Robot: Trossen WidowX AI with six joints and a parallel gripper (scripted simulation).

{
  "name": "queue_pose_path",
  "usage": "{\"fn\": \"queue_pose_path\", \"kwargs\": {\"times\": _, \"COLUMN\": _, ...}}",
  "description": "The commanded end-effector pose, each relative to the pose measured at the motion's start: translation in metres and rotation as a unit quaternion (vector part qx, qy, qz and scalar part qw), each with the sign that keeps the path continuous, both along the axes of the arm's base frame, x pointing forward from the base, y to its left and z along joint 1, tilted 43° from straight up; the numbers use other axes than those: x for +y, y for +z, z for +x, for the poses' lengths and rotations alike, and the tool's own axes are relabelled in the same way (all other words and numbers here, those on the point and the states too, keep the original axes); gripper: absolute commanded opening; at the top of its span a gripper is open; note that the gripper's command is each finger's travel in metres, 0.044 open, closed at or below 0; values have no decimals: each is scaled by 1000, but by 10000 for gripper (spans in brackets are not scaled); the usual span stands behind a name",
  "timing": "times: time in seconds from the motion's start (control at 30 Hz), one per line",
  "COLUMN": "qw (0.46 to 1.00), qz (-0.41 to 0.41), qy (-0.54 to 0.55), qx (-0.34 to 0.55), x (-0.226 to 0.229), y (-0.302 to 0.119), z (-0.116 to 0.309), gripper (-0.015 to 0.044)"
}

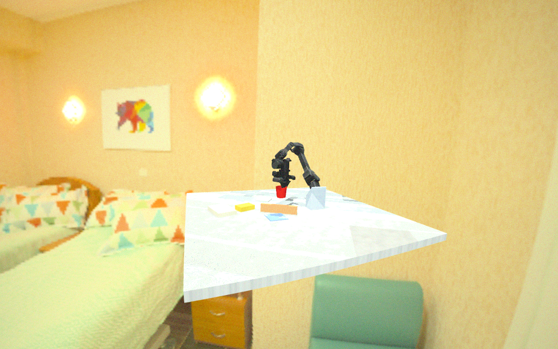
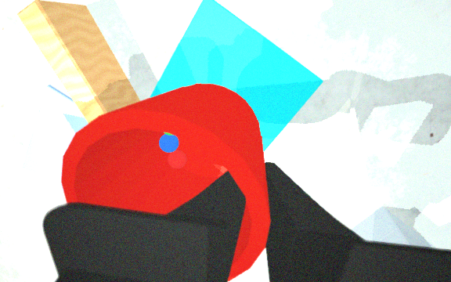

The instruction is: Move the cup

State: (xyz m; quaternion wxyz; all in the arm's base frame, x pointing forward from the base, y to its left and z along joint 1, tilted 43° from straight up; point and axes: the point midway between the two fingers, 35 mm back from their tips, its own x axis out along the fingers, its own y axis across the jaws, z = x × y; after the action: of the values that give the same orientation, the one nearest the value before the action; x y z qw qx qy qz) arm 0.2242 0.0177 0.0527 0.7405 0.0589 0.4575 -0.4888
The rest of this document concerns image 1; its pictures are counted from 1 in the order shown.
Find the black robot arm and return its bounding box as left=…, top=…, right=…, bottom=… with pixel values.
left=271, top=142, right=320, bottom=189

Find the wooden plank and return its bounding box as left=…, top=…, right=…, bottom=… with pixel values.
left=260, top=203, right=297, bottom=215

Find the yellow rectangular block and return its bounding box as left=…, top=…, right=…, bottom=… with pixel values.
left=235, top=203, right=255, bottom=212

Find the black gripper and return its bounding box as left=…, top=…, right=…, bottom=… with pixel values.
left=273, top=168, right=295, bottom=188

